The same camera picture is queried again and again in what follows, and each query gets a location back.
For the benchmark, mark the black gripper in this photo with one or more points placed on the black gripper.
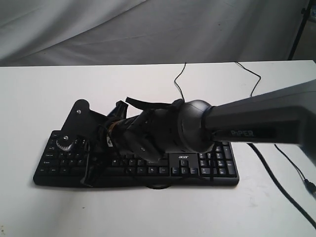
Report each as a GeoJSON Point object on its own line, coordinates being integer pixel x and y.
{"type": "Point", "coordinates": [118, 135]}

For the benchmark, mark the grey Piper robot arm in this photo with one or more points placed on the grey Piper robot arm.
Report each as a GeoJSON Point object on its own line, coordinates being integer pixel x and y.
{"type": "Point", "coordinates": [151, 130]}

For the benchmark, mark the black Acer keyboard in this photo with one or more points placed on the black Acer keyboard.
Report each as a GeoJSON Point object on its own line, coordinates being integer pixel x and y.
{"type": "Point", "coordinates": [58, 168]}

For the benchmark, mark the grey backdrop cloth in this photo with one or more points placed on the grey backdrop cloth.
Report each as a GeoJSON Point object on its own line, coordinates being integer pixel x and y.
{"type": "Point", "coordinates": [124, 32]}

